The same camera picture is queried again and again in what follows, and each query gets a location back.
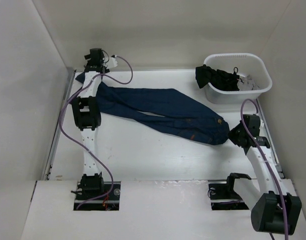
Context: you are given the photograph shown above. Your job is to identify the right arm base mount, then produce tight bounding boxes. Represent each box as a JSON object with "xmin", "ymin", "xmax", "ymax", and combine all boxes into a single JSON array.
[{"xmin": 207, "ymin": 172, "xmax": 251, "ymax": 211}]

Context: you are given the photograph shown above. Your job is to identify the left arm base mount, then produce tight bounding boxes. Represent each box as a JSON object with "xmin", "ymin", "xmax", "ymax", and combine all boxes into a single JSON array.
[{"xmin": 71, "ymin": 173, "xmax": 121, "ymax": 211}]

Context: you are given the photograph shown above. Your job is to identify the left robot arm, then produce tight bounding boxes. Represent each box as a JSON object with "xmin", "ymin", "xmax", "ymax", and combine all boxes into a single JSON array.
[{"xmin": 71, "ymin": 48, "xmax": 105, "ymax": 200}]

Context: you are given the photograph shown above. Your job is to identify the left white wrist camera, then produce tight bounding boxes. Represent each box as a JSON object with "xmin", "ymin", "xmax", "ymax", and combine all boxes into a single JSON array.
[{"xmin": 107, "ymin": 55, "xmax": 118, "ymax": 69}]

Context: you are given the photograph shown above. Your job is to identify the black garment in basket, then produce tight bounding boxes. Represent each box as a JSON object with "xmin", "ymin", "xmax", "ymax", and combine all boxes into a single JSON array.
[{"xmin": 195, "ymin": 64, "xmax": 240, "ymax": 92}]

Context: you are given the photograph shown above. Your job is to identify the dark blue denim trousers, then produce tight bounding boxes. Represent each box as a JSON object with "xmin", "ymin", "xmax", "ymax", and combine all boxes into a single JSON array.
[{"xmin": 75, "ymin": 72, "xmax": 230, "ymax": 147}]

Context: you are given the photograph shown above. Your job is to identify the white plastic laundry basket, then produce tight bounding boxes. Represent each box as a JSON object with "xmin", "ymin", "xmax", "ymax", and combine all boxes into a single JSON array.
[{"xmin": 203, "ymin": 52, "xmax": 273, "ymax": 105}]

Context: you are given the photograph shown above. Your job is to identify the grey white garment in basket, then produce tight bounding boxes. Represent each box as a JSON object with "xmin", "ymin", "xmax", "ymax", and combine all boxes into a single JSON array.
[{"xmin": 237, "ymin": 75, "xmax": 260, "ymax": 91}]

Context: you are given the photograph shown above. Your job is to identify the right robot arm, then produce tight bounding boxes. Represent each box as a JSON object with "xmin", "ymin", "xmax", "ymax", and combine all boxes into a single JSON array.
[{"xmin": 224, "ymin": 114, "xmax": 302, "ymax": 237}]

